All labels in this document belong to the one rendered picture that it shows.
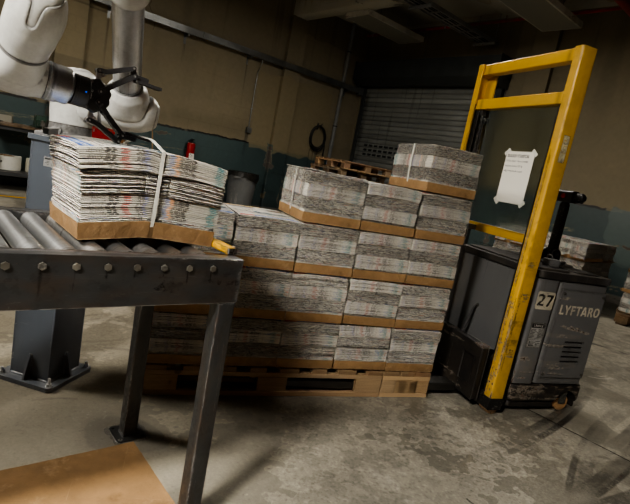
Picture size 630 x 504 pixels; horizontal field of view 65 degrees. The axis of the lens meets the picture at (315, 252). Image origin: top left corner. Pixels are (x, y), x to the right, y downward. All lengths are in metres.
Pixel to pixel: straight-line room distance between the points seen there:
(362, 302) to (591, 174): 6.50
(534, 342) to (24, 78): 2.50
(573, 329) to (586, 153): 5.79
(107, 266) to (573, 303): 2.41
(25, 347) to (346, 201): 1.48
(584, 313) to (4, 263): 2.71
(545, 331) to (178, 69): 7.65
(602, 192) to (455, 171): 6.04
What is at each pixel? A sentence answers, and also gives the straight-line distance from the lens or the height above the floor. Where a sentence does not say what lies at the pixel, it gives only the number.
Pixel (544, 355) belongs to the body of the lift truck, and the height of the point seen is 0.33.
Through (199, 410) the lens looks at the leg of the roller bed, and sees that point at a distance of 1.46.
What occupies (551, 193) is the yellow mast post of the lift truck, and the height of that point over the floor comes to 1.17.
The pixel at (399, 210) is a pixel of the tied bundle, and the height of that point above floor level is 0.95.
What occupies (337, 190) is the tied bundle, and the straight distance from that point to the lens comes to 2.22.
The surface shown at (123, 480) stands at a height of 0.00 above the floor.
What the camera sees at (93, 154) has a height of 1.01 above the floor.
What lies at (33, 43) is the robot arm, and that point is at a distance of 1.24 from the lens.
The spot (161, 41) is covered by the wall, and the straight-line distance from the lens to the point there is 9.17.
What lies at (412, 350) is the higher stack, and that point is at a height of 0.26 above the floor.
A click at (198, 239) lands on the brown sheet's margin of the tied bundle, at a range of 1.40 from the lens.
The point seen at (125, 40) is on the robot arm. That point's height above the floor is 1.37.
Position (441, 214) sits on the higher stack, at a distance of 2.49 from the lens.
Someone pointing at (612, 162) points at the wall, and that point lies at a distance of 8.47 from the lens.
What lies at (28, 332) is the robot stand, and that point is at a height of 0.21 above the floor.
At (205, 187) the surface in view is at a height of 0.97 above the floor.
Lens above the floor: 1.07
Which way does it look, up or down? 9 degrees down
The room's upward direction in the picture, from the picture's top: 11 degrees clockwise
